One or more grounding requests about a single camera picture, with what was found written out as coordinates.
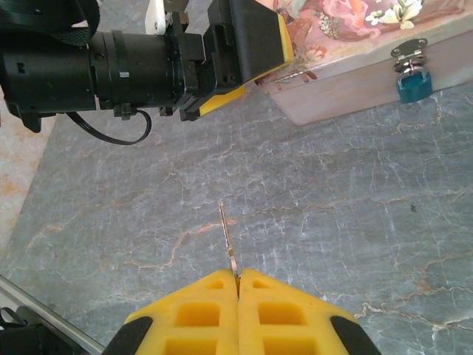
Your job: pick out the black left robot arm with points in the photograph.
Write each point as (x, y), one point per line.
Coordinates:
(37, 18)

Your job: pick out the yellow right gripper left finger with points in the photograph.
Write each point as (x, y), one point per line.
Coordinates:
(192, 314)

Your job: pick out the floral print storage box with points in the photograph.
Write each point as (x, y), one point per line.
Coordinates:
(351, 85)

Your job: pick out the aluminium table edge rail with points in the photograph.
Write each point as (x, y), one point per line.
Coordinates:
(48, 314)

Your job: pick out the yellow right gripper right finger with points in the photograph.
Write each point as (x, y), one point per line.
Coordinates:
(288, 314)

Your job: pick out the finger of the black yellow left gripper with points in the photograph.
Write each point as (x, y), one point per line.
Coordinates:
(255, 40)
(214, 101)

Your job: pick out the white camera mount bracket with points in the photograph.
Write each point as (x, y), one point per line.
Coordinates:
(155, 16)

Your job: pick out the small metal key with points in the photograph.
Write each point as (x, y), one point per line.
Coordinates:
(226, 236)

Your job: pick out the teal padlock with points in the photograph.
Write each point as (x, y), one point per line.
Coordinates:
(414, 88)

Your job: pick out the silver metal hasp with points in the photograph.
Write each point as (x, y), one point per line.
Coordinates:
(408, 50)

